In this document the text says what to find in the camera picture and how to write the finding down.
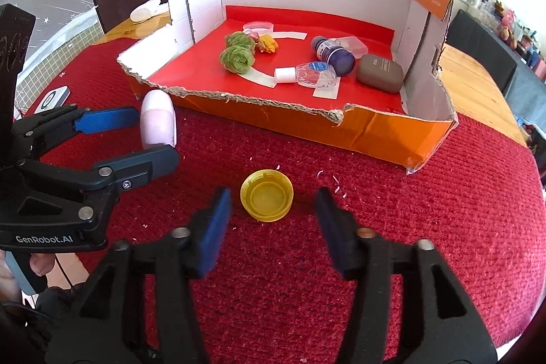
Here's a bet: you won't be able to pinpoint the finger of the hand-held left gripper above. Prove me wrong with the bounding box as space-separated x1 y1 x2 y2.
11 104 139 162
17 144 181 207

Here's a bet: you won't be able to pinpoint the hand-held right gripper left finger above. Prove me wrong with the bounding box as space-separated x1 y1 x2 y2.
45 187 233 364

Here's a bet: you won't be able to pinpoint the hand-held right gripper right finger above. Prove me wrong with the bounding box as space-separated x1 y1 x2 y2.
315 187 499 364

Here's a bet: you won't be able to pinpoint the pale pink oval device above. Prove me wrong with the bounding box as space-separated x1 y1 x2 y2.
141 90 177 149

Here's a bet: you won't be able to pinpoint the yellow bottle cap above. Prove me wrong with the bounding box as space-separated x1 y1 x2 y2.
240 170 295 223

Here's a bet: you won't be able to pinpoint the orange cardboard box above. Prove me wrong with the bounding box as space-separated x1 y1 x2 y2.
117 0 459 176

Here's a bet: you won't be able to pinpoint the green fluffy scrunchie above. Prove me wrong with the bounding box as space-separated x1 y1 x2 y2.
219 46 256 75
225 32 257 50

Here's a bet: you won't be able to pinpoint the clear packet with blue label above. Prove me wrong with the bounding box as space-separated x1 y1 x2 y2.
294 62 341 88

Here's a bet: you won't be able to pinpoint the brown oval case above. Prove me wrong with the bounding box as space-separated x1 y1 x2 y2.
356 54 404 93

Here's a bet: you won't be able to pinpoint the purple bottle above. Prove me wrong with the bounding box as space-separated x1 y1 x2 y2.
311 35 356 77

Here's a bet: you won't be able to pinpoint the clear round jar lid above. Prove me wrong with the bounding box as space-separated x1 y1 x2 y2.
243 21 274 34

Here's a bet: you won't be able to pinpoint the small clear plastic box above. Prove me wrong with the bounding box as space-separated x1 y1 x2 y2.
337 37 368 58

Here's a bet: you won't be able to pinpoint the person's left hand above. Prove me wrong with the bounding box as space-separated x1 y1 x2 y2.
0 252 55 294

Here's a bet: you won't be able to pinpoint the white power bank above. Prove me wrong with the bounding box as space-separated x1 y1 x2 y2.
34 86 70 113

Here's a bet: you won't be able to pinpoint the red knitted tablecloth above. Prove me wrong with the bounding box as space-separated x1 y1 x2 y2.
17 35 546 352

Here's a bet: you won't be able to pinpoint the white disposable slippers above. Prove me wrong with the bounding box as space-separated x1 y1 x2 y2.
130 0 169 24

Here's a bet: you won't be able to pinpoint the blue cloth covered sideboard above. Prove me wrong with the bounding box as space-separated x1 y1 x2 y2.
505 61 546 121

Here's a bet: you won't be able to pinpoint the row of bottles and figurines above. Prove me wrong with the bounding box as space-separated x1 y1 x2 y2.
478 0 546 79

